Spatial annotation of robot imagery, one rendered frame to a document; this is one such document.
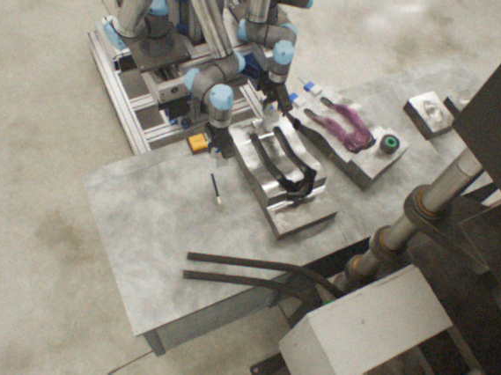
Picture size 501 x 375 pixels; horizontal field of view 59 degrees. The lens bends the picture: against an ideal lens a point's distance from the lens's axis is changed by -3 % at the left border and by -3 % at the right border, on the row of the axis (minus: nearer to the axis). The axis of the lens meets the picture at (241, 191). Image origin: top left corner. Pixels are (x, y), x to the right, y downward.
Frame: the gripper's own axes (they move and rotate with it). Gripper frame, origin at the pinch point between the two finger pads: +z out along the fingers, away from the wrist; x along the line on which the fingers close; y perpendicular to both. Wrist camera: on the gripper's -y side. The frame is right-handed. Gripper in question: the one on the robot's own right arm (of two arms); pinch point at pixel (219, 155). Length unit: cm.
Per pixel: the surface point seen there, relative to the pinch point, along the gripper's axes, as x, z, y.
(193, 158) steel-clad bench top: 6.8, 15.1, 10.9
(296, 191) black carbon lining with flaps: -23.5, 7.3, -22.2
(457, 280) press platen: -36, -34, -80
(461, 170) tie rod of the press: -22, -76, -63
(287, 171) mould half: -22.5, 2.7, -14.7
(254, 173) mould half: -10.9, 5.2, -9.9
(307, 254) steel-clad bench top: -18, 15, -46
